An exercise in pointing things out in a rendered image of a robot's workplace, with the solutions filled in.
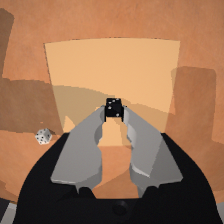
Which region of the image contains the white die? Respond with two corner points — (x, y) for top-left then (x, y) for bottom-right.
(35, 128), (52, 145)

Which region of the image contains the light orange mat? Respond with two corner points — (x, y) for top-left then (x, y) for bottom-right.
(45, 38), (180, 146)

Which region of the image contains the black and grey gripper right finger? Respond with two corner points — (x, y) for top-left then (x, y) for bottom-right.
(121, 105), (223, 224)

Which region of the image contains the black die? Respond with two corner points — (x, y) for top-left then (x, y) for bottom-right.
(106, 98), (122, 117)

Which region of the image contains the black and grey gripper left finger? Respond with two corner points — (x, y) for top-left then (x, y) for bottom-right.
(12, 105), (106, 224)

